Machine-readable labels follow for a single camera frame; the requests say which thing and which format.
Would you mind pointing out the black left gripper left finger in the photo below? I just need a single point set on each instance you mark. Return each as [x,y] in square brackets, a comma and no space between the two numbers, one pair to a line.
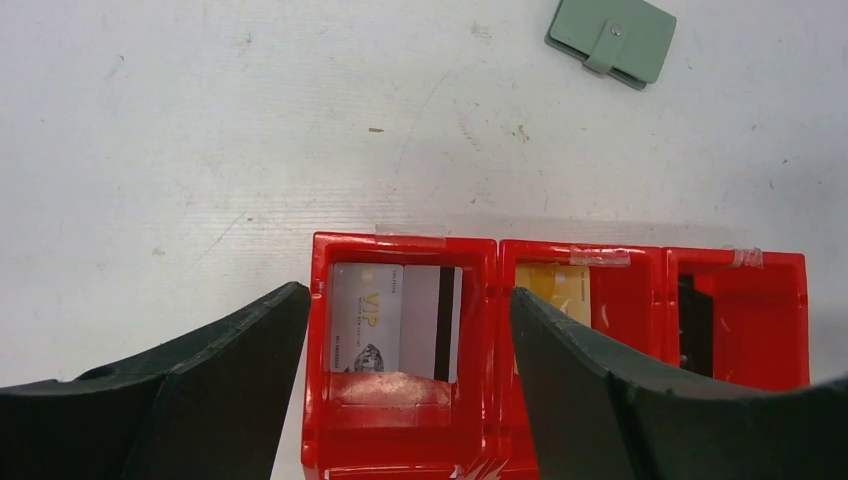
[209,404]

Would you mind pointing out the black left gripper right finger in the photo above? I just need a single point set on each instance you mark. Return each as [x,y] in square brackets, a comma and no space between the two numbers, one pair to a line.
[599,409]

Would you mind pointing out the green leather card holder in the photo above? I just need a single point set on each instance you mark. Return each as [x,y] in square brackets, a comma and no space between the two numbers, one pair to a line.
[625,39]

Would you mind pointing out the gold card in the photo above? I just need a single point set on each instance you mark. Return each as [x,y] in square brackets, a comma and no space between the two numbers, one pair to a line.
[565,287]

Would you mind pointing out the black card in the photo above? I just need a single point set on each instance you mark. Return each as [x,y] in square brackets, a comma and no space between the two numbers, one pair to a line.
[695,325]

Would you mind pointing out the white VIP card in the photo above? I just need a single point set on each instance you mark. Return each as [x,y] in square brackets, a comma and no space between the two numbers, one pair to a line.
[366,303]

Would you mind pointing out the white magnetic stripe card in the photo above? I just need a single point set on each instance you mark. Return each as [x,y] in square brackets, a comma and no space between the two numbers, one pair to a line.
[429,335]

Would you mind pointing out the red middle bin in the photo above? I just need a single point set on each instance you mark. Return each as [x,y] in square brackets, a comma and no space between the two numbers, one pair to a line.
[627,289]

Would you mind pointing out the red bin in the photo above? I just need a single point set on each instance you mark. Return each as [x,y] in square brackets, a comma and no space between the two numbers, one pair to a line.
[395,425]
[627,289]
[761,319]

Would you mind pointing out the red left bin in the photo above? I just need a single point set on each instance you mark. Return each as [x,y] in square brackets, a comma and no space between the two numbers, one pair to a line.
[395,425]

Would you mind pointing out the red right bin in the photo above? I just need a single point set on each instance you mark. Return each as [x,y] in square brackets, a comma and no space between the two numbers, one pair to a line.
[761,319]

